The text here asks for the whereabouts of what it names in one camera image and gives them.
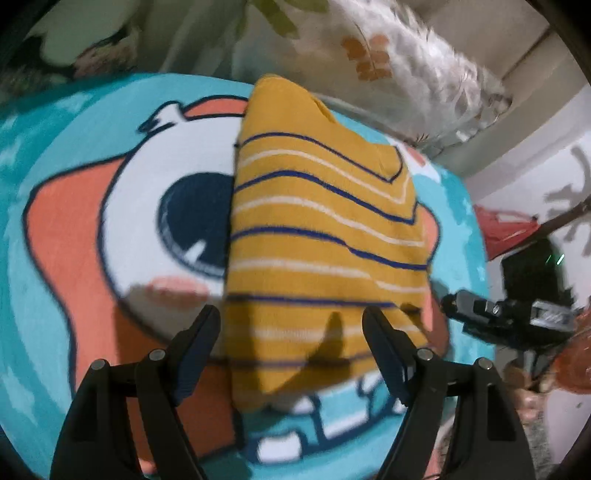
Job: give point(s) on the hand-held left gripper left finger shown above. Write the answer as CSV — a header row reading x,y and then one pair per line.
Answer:
x,y
201,350

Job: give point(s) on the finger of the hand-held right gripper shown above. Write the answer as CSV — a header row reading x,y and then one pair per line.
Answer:
x,y
466,307

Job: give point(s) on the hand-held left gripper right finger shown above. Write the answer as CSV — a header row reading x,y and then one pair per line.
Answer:
x,y
385,353

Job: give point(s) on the yellow striped knit shirt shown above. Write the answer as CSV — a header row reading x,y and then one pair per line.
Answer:
x,y
314,230

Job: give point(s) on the person's right forearm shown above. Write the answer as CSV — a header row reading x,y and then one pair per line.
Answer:
x,y
531,404

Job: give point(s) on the red plastic bag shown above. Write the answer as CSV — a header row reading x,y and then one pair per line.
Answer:
x,y
575,355
501,228

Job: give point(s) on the grey textured bed sheet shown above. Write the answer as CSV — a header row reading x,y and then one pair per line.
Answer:
x,y
538,452

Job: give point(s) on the teal printed fleece blanket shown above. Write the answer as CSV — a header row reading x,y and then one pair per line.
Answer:
x,y
41,323

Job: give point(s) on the white floral pillow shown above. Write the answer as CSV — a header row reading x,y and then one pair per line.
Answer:
x,y
415,69

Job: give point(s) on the dark floral cloth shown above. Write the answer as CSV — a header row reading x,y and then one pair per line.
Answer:
x,y
69,41

